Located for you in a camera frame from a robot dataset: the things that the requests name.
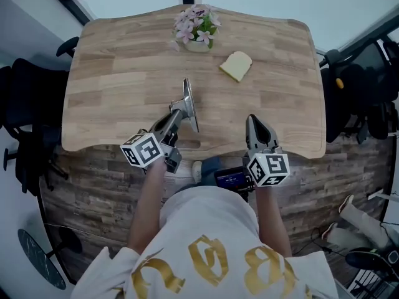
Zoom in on person's right forearm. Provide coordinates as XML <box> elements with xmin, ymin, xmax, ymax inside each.
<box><xmin>254</xmin><ymin>184</ymin><xmax>293</xmax><ymax>258</ymax></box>

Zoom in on black white striped object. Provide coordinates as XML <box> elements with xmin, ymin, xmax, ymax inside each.
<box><xmin>347</xmin><ymin>269</ymin><xmax>387</xmax><ymax>299</ymax></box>

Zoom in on slice of bread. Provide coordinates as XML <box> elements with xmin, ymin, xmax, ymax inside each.
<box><xmin>218</xmin><ymin>50</ymin><xmax>253</xmax><ymax>83</ymax></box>

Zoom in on black office chair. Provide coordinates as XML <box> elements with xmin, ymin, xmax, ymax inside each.
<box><xmin>0</xmin><ymin>36</ymin><xmax>80</xmax><ymax>136</ymax></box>
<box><xmin>2</xmin><ymin>126</ymin><xmax>69</xmax><ymax>197</ymax></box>
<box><xmin>318</xmin><ymin>49</ymin><xmax>368</xmax><ymax>145</ymax></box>
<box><xmin>355</xmin><ymin>40</ymin><xmax>399</xmax><ymax>145</ymax></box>

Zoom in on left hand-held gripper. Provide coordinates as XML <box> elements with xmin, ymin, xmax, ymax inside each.
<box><xmin>120</xmin><ymin>108</ymin><xmax>184</xmax><ymax>174</ymax></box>

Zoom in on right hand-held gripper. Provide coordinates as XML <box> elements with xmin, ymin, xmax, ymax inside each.
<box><xmin>246</xmin><ymin>114</ymin><xmax>291</xmax><ymax>188</ymax></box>

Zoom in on person's left forearm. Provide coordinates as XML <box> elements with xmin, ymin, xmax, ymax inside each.
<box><xmin>127</xmin><ymin>159</ymin><xmax>168</xmax><ymax>255</ymax></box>

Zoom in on person's white gold-print shirt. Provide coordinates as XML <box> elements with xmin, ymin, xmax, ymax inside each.
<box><xmin>70</xmin><ymin>185</ymin><xmax>339</xmax><ymax>299</ymax></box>

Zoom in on silver metal binder clip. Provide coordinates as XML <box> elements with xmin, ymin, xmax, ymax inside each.
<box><xmin>169</xmin><ymin>78</ymin><xmax>200</xmax><ymax>133</ymax></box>

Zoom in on thin white floor cable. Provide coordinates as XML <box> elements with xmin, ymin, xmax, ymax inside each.
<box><xmin>43</xmin><ymin>222</ymin><xmax>132</xmax><ymax>240</ymax></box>

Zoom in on person's white shoe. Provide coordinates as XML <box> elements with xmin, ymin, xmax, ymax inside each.
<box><xmin>191</xmin><ymin>160</ymin><xmax>203</xmax><ymax>183</ymax></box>

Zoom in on pink flowers in white pot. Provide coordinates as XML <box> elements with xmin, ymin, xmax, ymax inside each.
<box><xmin>170</xmin><ymin>4</ymin><xmax>222</xmax><ymax>54</ymax></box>

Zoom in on black device with screen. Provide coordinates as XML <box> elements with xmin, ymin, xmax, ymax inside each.
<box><xmin>214</xmin><ymin>166</ymin><xmax>256</xmax><ymax>199</ymax></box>

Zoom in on black round device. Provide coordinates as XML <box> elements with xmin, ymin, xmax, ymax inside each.
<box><xmin>345</xmin><ymin>247</ymin><xmax>399</xmax><ymax>272</ymax></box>

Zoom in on round black marble side table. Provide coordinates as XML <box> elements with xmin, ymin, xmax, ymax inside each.
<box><xmin>17</xmin><ymin>227</ymin><xmax>84</xmax><ymax>291</ymax></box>

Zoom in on black floor cable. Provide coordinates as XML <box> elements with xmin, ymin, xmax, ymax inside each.
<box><xmin>302</xmin><ymin>227</ymin><xmax>347</xmax><ymax>257</ymax></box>

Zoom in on person's blue jeans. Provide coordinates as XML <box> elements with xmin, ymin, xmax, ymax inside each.
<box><xmin>174</xmin><ymin>156</ymin><xmax>224</xmax><ymax>196</ymax></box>

